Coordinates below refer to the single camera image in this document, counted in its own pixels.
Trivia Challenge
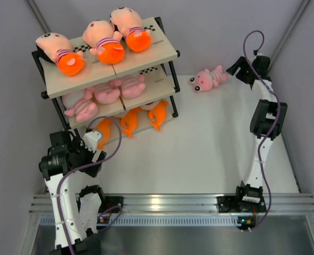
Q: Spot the pink frog plush shelf left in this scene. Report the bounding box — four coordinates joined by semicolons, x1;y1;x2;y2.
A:
62;89;98;123

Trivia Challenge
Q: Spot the orange shark plush on shelf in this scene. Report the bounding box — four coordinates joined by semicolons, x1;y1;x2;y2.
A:
93;117;115;149

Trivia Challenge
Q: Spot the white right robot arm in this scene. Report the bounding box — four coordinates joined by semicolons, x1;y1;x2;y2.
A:
226;54;287;213

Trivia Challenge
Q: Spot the pink frog plush shelf right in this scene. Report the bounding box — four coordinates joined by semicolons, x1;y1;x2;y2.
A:
88;83;121;105

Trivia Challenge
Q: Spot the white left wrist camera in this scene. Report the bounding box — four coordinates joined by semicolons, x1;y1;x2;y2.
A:
82;130;103;163

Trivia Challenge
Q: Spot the beige three-tier shelf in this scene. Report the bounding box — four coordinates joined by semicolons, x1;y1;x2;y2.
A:
31;17;180;130

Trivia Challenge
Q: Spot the boy doll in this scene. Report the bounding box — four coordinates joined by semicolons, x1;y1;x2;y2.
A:
82;20;125;65
110;7;152;53

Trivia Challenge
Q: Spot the orange shark plush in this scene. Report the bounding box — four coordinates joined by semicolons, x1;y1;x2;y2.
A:
115;107;142;138
140;99;169;131
93;117;115;149

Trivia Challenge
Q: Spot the pink frog plush shelf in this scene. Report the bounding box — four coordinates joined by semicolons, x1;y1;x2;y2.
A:
62;89;98;123
88;83;121;105

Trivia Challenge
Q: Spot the aluminium mounting rail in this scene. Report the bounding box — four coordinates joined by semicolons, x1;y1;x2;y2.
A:
29;193;314;228

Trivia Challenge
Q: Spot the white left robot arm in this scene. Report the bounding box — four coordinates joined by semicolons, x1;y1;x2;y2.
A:
39;131;107;254

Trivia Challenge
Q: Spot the pink frog plush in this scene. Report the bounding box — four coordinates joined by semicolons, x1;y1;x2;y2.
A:
190;65;228;92
113;74;146;99

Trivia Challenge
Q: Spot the boy doll table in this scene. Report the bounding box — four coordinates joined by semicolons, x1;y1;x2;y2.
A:
36;32;85;77

